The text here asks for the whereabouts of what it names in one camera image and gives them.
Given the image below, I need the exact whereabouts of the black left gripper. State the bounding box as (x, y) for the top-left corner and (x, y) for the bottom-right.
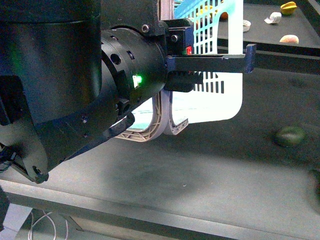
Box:
(139, 18), (257, 136)

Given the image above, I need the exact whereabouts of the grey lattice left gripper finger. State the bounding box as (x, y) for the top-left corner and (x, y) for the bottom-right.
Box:
(116, 90), (165, 142)

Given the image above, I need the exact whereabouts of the light blue plastic basket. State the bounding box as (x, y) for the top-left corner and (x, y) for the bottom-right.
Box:
(113, 0), (245, 131)

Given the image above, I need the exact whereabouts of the orange tangerine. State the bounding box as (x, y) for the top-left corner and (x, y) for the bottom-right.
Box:
(220, 12), (229, 21)

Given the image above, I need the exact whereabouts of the green avocado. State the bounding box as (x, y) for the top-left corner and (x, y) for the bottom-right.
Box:
(274, 126), (306, 148)

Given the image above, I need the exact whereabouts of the white tape roll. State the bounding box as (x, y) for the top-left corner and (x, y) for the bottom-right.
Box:
(242, 20), (251, 32)

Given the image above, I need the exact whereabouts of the crumpled white paper label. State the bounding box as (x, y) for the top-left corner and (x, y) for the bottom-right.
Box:
(264, 12), (282, 24)

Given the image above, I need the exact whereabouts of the pale peach fruit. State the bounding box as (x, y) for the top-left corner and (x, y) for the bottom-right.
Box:
(279, 34), (300, 44)

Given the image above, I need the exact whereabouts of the yellow star fruit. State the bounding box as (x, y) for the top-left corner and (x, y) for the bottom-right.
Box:
(280, 1), (298, 16)

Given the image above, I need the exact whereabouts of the black fruit display tray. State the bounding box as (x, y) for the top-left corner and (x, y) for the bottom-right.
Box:
(217, 2), (320, 57)

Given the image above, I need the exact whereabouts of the white cable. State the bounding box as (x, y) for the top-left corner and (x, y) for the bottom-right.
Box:
(27, 209), (70, 240)

